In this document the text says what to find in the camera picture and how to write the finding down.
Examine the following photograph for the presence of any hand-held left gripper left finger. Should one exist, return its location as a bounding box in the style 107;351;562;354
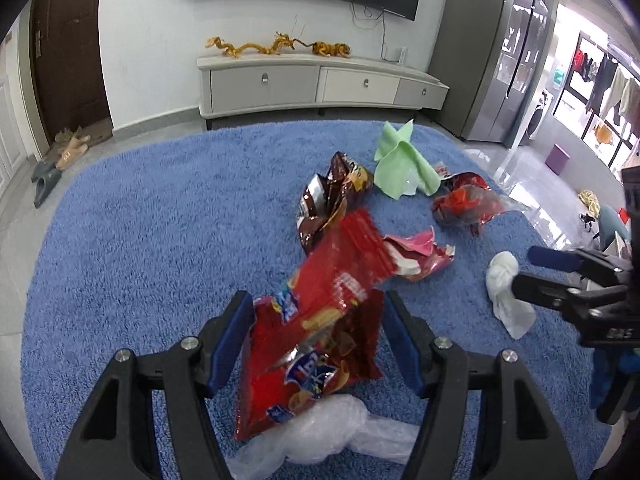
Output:
54;290;256;480

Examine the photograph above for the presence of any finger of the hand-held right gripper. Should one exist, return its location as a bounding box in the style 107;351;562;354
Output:
511;271;630;320
528;246;633;286

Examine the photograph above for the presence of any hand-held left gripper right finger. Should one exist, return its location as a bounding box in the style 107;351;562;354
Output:
382;290;583;480

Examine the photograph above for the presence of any white tissue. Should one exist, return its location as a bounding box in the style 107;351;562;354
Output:
486;251;536;339

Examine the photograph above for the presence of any red chip bag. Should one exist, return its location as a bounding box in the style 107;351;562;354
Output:
235;208;388;442

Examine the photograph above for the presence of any brown snack bag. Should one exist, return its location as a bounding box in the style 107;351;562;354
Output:
295;151;375;255

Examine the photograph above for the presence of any green cloth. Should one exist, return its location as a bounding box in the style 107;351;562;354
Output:
374;120;441;198

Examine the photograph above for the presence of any person's right hand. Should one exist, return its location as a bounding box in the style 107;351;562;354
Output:
589;349;624;409

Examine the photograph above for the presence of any yellow cloth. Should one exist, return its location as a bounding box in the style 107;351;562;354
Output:
577;189;601;218

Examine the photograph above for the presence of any teal chair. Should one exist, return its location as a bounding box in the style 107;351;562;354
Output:
597;206;631;252

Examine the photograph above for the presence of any pink wrapper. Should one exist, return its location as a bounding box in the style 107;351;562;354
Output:
382;227;457;281

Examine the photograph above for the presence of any purple stool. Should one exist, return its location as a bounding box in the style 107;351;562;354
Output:
545;143;572;173

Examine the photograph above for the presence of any red crumpled wrapper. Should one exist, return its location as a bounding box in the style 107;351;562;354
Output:
432;162;531;238

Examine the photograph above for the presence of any clear plastic bag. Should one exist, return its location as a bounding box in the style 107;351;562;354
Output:
227;394;418;478

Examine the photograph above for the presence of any blue fluffy blanket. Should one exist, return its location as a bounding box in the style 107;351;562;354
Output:
20;120;621;480

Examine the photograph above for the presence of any beige hanging garment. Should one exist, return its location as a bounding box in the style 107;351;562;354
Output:
600;67;640;121

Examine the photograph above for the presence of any black hanging garment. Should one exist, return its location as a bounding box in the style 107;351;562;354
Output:
585;55;619;113

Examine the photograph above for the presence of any grey refrigerator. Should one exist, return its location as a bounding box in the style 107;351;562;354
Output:
427;0;550;148

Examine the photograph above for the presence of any beige slipper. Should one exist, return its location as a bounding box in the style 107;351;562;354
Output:
56;141;92;171
54;128;92;147

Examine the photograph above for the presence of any white television cabinet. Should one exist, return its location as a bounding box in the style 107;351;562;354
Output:
196;52;450;131

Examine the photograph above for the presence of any golden dragon figurine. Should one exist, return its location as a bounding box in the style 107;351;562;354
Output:
206;31;310;59

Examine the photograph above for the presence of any golden tiger figurine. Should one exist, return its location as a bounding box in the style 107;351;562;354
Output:
311;41;352;57

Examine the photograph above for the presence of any white cabinet door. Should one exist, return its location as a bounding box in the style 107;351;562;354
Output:
0;25;32;192

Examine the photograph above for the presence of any brown door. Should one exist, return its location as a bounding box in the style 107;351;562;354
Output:
30;0;113;143

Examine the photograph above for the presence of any television cable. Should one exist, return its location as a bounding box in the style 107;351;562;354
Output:
350;2;389;59

